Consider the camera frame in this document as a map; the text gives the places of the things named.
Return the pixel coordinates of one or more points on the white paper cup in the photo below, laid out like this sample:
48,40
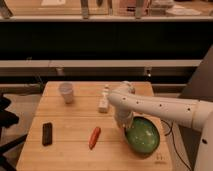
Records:
66,91

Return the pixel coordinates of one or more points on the orange carrot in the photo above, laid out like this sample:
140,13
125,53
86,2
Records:
94,137

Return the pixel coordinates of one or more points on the white plastic bottle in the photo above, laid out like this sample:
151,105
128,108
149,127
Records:
103,106

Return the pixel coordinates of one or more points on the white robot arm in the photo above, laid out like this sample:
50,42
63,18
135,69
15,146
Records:
194,114

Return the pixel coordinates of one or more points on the black rectangular block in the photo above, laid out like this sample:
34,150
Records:
47,134

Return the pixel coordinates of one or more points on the green ceramic bowl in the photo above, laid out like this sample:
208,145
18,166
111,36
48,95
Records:
143,136

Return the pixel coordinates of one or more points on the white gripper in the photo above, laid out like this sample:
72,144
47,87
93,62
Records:
123,118

